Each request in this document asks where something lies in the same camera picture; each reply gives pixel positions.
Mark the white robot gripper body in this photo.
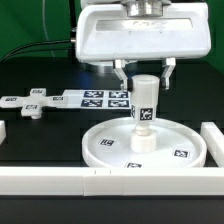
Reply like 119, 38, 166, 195
76, 3, 211, 62

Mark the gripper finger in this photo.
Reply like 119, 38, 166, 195
161, 58, 176, 90
113, 59, 128, 91

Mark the white round table top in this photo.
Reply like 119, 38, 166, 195
82, 117, 207, 168

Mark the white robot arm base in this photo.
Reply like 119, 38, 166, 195
78, 59, 141, 75

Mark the white marker sheet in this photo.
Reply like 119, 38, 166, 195
62, 90, 131, 110

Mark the white right fence bar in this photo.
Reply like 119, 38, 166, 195
200, 122, 224, 168

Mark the white fence bar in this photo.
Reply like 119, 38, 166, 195
200, 122, 224, 168
0, 167, 224, 196
0, 120, 6, 145

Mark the white cross-shaped table base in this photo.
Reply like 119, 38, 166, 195
0, 88, 68, 119

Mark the white front fence bar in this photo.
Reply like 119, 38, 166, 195
0, 167, 224, 196

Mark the white left fence bar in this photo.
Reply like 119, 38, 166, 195
0, 120, 6, 145

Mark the black vertical cable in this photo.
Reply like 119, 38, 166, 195
68, 0, 80, 39

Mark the white thin cable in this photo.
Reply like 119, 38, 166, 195
41, 0, 56, 58

